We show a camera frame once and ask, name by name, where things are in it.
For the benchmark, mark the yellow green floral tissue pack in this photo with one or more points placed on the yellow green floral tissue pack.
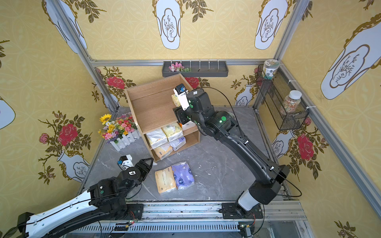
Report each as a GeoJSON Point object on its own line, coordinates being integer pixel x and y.
{"type": "Point", "coordinates": [175, 100]}

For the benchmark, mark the metal base rail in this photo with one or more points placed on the metal base rail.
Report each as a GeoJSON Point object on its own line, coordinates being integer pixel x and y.
{"type": "Point", "coordinates": [279, 219]}

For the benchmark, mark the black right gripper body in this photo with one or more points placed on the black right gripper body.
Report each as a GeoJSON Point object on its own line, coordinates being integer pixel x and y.
{"type": "Point", "coordinates": [181, 114]}

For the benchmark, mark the black wire wall basket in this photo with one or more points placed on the black wire wall basket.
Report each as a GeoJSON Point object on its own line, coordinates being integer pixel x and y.
{"type": "Point", "coordinates": [273, 93]}

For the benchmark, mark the glass jar white lid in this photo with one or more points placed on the glass jar white lid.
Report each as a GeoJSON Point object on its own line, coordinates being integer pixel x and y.
{"type": "Point", "coordinates": [291, 102]}

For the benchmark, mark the artificial flowers white fence planter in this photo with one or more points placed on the artificial flowers white fence planter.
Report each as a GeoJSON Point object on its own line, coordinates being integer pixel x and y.
{"type": "Point", "coordinates": [120, 132]}

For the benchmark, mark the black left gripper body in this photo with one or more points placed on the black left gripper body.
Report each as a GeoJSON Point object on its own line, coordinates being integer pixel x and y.
{"type": "Point", "coordinates": [136, 171]}

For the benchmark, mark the wooden shelf unit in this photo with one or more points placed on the wooden shelf unit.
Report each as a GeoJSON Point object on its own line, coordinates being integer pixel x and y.
{"type": "Point", "coordinates": [152, 106]}

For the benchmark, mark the pink flowers in tray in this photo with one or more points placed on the pink flowers in tray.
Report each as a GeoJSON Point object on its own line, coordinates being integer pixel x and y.
{"type": "Point", "coordinates": [178, 67]}

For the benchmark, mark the printed jar on basket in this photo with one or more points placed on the printed jar on basket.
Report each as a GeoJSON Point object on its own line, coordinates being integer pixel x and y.
{"type": "Point", "coordinates": [270, 68]}

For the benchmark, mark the white floral tissue pack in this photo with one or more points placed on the white floral tissue pack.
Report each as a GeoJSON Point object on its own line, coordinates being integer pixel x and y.
{"type": "Point", "coordinates": [156, 138]}

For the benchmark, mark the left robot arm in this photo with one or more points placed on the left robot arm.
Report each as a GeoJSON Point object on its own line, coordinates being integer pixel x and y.
{"type": "Point", "coordinates": [105, 200]}

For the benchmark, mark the orange white tissue box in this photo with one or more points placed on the orange white tissue box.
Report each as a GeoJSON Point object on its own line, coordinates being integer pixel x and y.
{"type": "Point", "coordinates": [188, 125]}

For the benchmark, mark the yellow floral middle tissue pack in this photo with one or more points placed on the yellow floral middle tissue pack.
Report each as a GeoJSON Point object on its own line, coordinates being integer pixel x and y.
{"type": "Point", "coordinates": [173, 131]}

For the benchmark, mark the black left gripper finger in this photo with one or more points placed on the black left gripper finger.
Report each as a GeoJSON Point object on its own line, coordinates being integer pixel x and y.
{"type": "Point", "coordinates": [149, 164]}
{"type": "Point", "coordinates": [141, 165]}

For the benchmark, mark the orange tissue pack bottom shelf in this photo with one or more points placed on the orange tissue pack bottom shelf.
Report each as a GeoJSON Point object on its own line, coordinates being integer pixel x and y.
{"type": "Point", "coordinates": [163, 151]}

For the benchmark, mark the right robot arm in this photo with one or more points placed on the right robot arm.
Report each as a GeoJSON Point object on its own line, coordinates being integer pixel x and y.
{"type": "Point", "coordinates": [269, 175]}

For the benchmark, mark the grey wall tray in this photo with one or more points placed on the grey wall tray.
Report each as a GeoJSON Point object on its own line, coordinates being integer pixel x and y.
{"type": "Point", "coordinates": [198, 68]}

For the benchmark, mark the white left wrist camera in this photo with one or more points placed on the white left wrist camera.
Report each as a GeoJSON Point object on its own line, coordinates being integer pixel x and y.
{"type": "Point", "coordinates": [125, 162]}

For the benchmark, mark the purple tissue pack bottom shelf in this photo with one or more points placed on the purple tissue pack bottom shelf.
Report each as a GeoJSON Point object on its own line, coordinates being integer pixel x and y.
{"type": "Point", "coordinates": [178, 143]}

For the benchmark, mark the orange cream tissue pack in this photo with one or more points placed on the orange cream tissue pack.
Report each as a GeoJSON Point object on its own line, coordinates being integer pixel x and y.
{"type": "Point", "coordinates": [165, 180]}

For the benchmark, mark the purple Vinda tissue pack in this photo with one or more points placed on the purple Vinda tissue pack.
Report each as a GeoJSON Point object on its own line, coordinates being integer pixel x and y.
{"type": "Point", "coordinates": [183, 175]}

